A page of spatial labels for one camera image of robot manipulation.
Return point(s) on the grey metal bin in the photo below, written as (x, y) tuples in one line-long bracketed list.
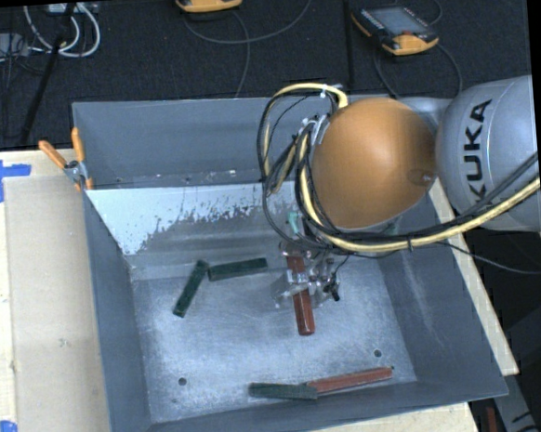
[(243, 347)]

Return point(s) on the pale flat board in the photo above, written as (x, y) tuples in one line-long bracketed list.
[(48, 298)]

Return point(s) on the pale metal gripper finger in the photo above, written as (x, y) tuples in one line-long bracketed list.
[(286, 294), (317, 289)]

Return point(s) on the red-brown block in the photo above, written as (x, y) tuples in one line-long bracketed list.
[(304, 317), (353, 379)]

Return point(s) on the dark green flat block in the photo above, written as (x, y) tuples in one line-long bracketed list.
[(190, 290), (279, 391), (237, 269)]

